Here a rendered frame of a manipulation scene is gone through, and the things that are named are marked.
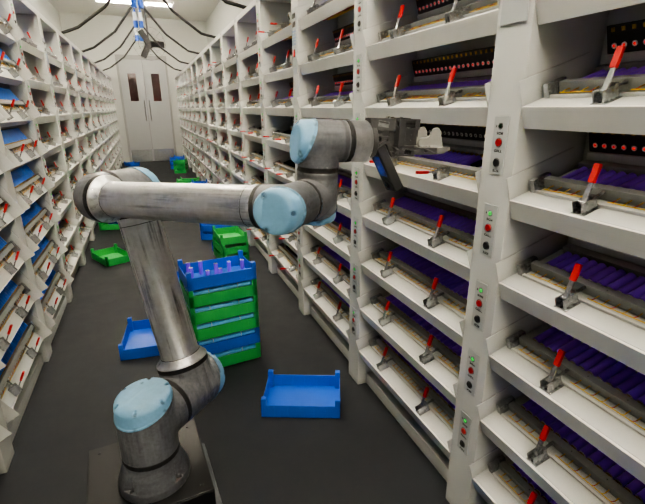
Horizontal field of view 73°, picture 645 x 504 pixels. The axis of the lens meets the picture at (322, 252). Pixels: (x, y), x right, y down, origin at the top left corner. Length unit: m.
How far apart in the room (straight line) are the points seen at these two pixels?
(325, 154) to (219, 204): 0.24
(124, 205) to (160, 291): 0.32
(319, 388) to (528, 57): 1.42
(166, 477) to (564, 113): 1.26
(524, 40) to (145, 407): 1.20
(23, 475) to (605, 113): 1.85
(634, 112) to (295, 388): 1.51
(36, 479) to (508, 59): 1.78
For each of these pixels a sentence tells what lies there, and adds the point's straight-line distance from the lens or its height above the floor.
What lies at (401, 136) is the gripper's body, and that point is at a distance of 1.00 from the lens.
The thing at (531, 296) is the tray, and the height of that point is 0.74.
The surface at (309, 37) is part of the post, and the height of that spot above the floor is 1.44.
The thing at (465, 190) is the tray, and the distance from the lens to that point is 1.12.
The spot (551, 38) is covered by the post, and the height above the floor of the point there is 1.25.
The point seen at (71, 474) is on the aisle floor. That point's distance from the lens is 1.77.
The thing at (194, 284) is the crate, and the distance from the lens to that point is 1.88.
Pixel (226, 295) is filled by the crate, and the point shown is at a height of 0.35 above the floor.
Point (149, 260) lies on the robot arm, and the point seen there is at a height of 0.73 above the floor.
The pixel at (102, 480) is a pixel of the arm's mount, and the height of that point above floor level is 0.13.
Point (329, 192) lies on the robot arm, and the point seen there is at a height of 0.95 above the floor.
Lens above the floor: 1.12
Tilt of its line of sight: 18 degrees down
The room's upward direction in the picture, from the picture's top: straight up
